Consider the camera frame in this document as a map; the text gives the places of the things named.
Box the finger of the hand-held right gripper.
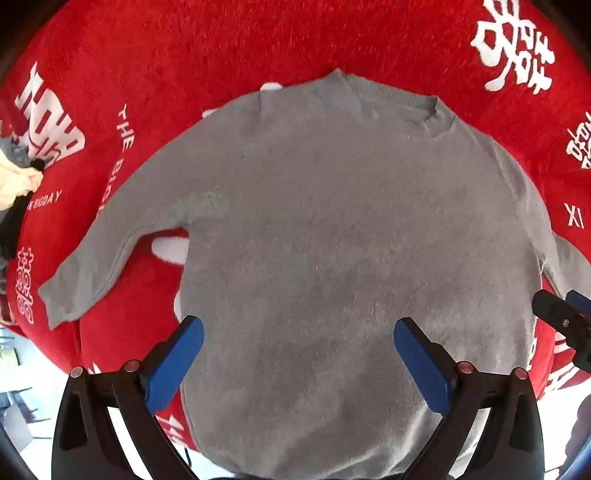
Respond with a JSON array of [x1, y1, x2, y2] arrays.
[[566, 290, 591, 320], [532, 290, 591, 376]]

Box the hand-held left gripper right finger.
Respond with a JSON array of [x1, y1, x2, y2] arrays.
[[393, 317, 543, 480]]

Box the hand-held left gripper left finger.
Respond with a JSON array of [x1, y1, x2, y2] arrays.
[[52, 315, 205, 480]]

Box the cream cloth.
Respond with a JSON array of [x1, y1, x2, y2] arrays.
[[0, 150, 45, 210]]

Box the grey knit sweater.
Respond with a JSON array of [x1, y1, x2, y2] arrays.
[[38, 68, 591, 478]]

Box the grey-blue cloth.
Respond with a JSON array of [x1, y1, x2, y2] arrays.
[[0, 135, 32, 168]]

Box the red printed blanket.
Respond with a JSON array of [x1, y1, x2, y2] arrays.
[[0, 0, 591, 455]]

